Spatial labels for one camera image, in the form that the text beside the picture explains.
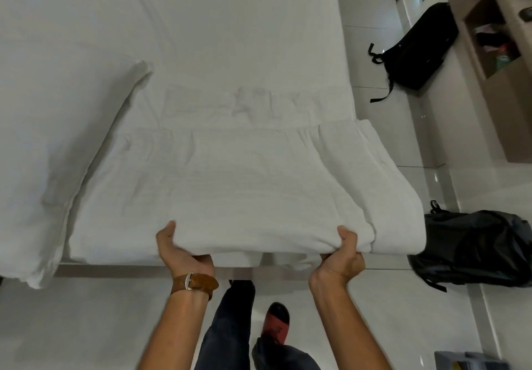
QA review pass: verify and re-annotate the person's left hand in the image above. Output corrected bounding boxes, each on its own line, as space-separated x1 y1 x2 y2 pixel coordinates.
156 220 216 279

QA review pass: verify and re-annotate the person's right hand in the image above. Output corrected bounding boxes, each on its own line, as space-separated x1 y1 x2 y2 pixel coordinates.
308 225 366 296

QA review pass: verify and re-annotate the white duvet blanket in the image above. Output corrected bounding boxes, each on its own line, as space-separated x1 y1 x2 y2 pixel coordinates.
68 85 427 271

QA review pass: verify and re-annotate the white sheeted bed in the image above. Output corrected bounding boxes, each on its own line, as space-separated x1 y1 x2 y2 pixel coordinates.
0 0 416 280

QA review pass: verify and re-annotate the person's right forearm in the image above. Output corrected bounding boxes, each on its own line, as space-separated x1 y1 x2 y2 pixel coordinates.
309 282 393 370

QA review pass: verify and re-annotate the person's left forearm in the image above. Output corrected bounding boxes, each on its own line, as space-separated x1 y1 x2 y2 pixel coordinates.
137 290 213 370

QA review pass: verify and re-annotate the person's left leg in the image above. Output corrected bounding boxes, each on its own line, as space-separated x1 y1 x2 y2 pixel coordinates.
195 279 257 370

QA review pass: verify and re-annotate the person's leg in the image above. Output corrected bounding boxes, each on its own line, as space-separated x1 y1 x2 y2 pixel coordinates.
195 279 257 370
251 334 321 370

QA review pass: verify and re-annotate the person's right leg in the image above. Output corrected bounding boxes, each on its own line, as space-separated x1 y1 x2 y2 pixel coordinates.
251 334 321 370

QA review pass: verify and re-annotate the red black slide sandal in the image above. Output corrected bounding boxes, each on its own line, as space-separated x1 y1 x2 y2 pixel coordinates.
259 302 291 346

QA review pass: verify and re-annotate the dark grey backpack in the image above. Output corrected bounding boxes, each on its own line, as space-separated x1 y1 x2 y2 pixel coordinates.
408 200 532 293

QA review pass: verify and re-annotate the grey storage box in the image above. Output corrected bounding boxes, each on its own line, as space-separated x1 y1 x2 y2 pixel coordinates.
434 351 513 370

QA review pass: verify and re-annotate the white pillow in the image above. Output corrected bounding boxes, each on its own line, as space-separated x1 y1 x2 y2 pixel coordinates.
0 43 152 291

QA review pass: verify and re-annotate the black backpack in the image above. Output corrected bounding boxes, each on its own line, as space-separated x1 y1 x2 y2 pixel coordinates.
367 2 460 104

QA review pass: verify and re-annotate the wooden shelf cabinet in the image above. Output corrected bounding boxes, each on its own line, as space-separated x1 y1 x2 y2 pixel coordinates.
439 0 532 165

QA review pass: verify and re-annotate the green red packet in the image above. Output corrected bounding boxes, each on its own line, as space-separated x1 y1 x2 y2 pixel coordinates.
493 43 515 70

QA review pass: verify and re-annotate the dark folded clothing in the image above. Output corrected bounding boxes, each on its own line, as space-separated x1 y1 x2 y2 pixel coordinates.
475 23 511 50

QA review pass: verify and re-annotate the black wristwatch brown strap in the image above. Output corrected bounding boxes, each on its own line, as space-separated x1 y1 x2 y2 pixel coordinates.
171 273 220 301

